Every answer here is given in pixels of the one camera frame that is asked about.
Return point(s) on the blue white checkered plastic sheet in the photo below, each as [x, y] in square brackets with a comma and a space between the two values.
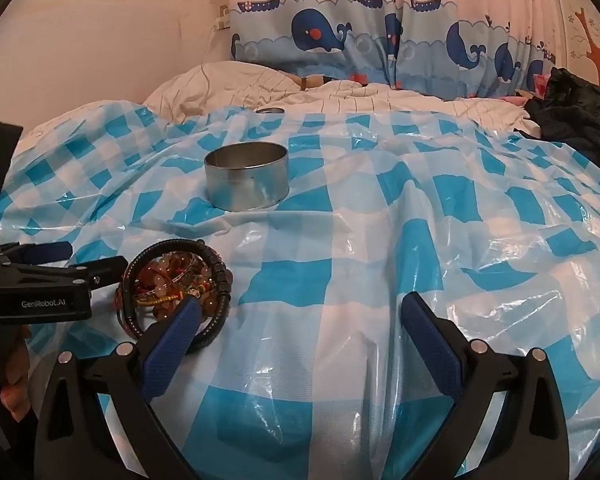
[380, 210]

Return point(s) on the metal tin lid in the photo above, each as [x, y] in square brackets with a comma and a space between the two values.
[270, 110]

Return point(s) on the white grid quilt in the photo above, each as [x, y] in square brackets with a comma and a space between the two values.
[230, 85]

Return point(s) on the pink cloth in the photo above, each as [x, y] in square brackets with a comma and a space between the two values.
[540, 82]

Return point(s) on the person's left hand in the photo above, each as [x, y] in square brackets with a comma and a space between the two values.
[16, 375]

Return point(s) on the round metal tin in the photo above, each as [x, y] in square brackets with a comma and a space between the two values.
[245, 182]

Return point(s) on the whale print curtain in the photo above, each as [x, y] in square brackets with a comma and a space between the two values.
[330, 25]

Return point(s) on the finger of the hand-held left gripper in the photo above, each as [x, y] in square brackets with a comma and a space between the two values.
[55, 251]
[110, 265]

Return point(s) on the dark clothing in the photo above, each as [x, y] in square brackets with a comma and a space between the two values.
[580, 115]

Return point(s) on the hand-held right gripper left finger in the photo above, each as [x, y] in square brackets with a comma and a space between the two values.
[175, 332]

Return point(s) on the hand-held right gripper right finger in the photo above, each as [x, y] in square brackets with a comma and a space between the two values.
[430, 345]

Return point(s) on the wall socket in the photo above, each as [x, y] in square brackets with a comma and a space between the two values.
[224, 15]

